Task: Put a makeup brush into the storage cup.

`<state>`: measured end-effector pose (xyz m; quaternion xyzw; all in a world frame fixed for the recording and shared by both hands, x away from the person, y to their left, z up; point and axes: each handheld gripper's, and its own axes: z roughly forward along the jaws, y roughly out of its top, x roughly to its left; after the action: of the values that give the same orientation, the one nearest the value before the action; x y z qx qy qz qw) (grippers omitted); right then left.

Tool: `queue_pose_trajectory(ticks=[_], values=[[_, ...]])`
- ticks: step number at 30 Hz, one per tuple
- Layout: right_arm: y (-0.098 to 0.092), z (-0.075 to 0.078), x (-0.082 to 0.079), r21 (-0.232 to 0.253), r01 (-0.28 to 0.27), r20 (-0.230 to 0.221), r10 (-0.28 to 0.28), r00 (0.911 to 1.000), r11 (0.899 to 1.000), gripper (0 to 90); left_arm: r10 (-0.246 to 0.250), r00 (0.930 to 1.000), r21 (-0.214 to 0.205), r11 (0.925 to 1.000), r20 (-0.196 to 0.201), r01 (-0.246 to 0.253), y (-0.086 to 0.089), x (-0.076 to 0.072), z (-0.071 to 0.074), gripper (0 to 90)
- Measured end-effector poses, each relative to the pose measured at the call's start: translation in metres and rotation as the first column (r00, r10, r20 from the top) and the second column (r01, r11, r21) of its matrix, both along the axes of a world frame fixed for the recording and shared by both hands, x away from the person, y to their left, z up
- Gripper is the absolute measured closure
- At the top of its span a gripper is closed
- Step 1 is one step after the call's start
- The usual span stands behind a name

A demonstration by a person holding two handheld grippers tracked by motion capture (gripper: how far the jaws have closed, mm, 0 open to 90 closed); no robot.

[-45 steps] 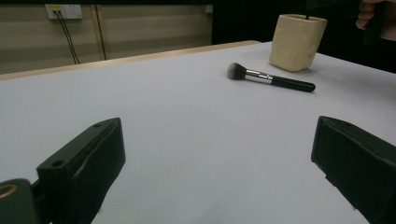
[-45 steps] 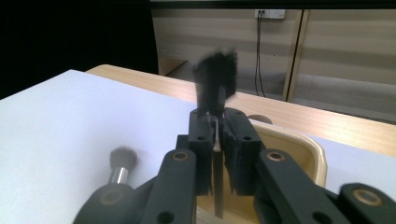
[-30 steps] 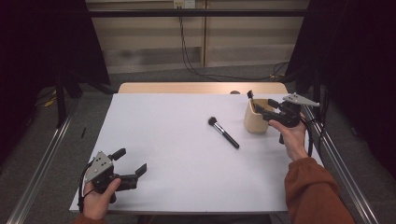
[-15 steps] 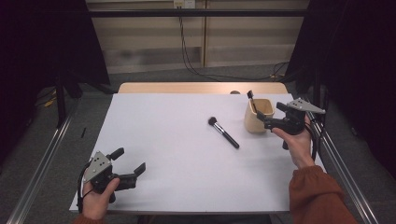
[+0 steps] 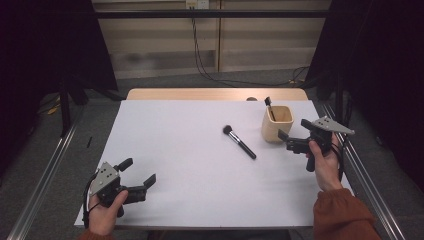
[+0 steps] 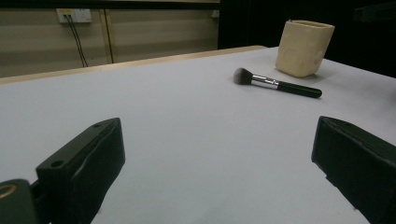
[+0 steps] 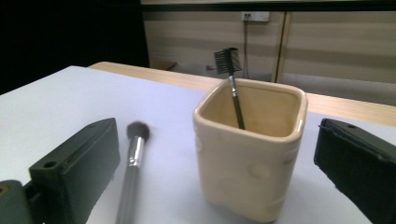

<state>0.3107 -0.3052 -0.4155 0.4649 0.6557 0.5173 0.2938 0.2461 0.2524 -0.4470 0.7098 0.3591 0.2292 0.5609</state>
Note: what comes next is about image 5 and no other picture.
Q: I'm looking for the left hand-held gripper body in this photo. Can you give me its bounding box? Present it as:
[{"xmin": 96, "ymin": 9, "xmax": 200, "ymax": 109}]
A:
[{"xmin": 89, "ymin": 161, "xmax": 148, "ymax": 218}]

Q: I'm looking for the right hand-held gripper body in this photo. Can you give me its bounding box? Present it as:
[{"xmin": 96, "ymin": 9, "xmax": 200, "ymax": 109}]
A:
[{"xmin": 285, "ymin": 115, "xmax": 356, "ymax": 173}]

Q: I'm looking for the cream ceramic brush holder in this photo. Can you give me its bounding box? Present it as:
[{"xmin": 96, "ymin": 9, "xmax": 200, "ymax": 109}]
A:
[{"xmin": 260, "ymin": 105, "xmax": 295, "ymax": 144}]

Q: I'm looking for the small black makeup brush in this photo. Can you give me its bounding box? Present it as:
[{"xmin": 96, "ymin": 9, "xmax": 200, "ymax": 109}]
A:
[{"xmin": 264, "ymin": 96, "xmax": 277, "ymax": 122}]

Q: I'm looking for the large black powder brush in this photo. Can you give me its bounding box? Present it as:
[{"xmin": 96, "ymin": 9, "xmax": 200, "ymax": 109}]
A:
[{"xmin": 222, "ymin": 124, "xmax": 258, "ymax": 160}]

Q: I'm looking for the person's left hand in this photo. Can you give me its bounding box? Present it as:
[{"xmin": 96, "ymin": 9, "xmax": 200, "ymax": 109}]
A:
[{"xmin": 88, "ymin": 189, "xmax": 129, "ymax": 237}]

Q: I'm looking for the person's right hand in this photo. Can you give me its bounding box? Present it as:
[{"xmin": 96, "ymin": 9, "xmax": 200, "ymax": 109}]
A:
[{"xmin": 305, "ymin": 131, "xmax": 344, "ymax": 193}]

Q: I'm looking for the black metal stand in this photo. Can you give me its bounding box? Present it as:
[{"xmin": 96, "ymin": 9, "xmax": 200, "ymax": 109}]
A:
[
  {"xmin": 58, "ymin": 76, "xmax": 73, "ymax": 138},
  {"xmin": 334, "ymin": 73, "xmax": 345, "ymax": 125}
]

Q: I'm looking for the white table sheet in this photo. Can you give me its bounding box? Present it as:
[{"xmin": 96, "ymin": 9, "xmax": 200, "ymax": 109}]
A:
[{"xmin": 73, "ymin": 99, "xmax": 354, "ymax": 230}]

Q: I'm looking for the black curtain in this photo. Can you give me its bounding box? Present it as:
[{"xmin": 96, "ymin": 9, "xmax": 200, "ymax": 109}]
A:
[
  {"xmin": 0, "ymin": 0, "xmax": 118, "ymax": 174},
  {"xmin": 305, "ymin": 0, "xmax": 424, "ymax": 191}
]

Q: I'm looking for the black metal crossbar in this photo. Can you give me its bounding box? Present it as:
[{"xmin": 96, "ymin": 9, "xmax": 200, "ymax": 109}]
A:
[{"xmin": 94, "ymin": 9, "xmax": 332, "ymax": 20}]

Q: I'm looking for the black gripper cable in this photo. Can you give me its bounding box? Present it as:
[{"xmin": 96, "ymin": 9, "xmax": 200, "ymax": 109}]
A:
[
  {"xmin": 82, "ymin": 171, "xmax": 101, "ymax": 230},
  {"xmin": 329, "ymin": 133, "xmax": 350, "ymax": 183}
]

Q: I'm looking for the aluminium rail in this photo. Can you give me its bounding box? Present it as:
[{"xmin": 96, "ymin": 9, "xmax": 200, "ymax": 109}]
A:
[
  {"xmin": 321, "ymin": 101, "xmax": 406, "ymax": 240},
  {"xmin": 6, "ymin": 99, "xmax": 88, "ymax": 240}
]

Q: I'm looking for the black wall cable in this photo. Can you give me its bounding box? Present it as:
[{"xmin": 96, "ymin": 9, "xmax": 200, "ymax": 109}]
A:
[{"xmin": 190, "ymin": 7, "xmax": 311, "ymax": 88}]

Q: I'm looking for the white wall socket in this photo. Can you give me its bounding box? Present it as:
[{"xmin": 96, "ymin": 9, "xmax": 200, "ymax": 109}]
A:
[{"xmin": 185, "ymin": 0, "xmax": 210, "ymax": 10}]

